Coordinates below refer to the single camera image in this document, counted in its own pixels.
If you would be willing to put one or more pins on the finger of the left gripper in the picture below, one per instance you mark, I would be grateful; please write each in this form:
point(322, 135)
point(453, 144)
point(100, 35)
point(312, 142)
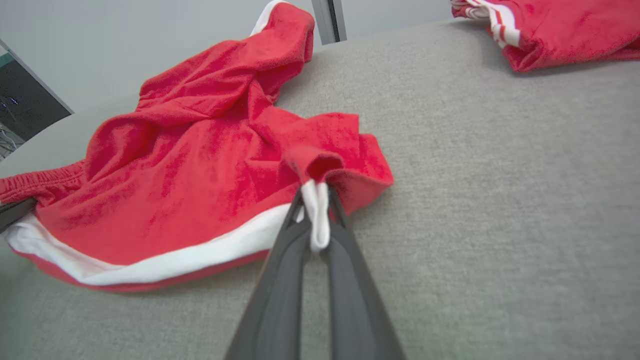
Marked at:
point(15, 212)

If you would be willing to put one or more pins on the red jersey with white sleeves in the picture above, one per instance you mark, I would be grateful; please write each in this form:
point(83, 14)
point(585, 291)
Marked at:
point(575, 30)

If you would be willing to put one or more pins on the red shorts with white trim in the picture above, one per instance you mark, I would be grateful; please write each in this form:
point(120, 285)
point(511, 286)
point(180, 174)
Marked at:
point(200, 165)

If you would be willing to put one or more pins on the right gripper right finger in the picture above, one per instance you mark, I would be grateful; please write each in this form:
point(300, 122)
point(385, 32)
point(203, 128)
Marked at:
point(355, 310)

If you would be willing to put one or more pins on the dark glass panel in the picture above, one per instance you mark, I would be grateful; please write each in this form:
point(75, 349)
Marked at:
point(25, 105)

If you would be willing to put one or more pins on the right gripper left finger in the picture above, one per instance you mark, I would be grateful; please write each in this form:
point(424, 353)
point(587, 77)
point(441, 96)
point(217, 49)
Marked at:
point(280, 300)

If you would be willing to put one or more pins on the grey wall post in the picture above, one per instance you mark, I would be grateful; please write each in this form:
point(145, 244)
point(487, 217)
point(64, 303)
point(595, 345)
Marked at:
point(325, 20)

